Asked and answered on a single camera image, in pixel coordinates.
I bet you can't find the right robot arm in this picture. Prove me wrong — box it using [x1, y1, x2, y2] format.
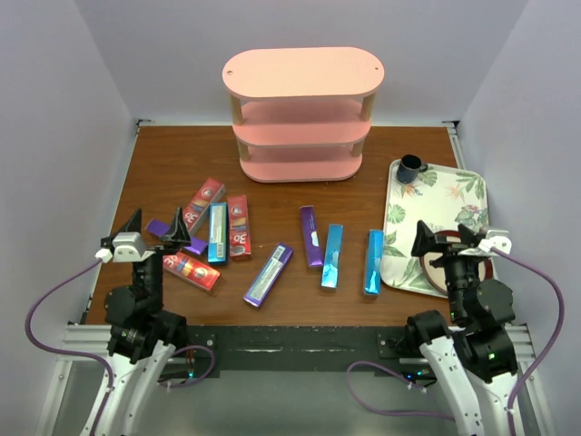
[404, 221, 525, 435]

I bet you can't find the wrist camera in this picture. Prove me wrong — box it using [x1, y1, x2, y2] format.
[478, 227, 512, 254]
[94, 232, 148, 263]

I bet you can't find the purple toothpaste box with label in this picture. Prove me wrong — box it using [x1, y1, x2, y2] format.
[243, 243, 294, 307]

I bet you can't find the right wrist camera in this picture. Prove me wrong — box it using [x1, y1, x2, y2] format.
[478, 227, 512, 254]

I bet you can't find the pink three-tier shelf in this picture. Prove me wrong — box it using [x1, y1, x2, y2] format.
[222, 46, 385, 183]

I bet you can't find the blue toothpaste box with label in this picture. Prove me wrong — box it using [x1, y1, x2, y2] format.
[208, 203, 228, 265]

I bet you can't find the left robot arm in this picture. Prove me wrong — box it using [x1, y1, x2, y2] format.
[82, 208, 191, 435]

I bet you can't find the red toothpaste box lower left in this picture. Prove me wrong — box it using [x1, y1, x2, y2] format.
[163, 253, 222, 292]

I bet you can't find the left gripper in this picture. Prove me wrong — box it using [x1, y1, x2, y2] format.
[116, 206, 190, 311]

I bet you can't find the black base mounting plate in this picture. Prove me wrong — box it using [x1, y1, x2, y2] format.
[188, 325, 435, 381]

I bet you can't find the dark blue mug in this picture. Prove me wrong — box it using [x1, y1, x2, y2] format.
[396, 154, 428, 184]

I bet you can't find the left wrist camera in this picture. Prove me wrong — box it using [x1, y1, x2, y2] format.
[94, 232, 148, 263]

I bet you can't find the red toothpaste box middle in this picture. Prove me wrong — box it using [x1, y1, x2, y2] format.
[227, 195, 251, 261]

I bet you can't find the red rimmed plate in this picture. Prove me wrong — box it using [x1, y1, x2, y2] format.
[419, 230, 494, 296]

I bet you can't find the floral serving tray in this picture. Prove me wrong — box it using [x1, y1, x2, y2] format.
[381, 160, 489, 298]

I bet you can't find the red toothpaste box upper left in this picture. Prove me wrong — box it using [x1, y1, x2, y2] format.
[182, 178, 226, 236]

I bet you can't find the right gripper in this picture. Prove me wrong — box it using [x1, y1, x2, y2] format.
[410, 219, 487, 320]

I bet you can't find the red toothpaste box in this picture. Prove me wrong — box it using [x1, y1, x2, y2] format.
[163, 253, 222, 292]
[227, 195, 251, 261]
[182, 178, 226, 236]

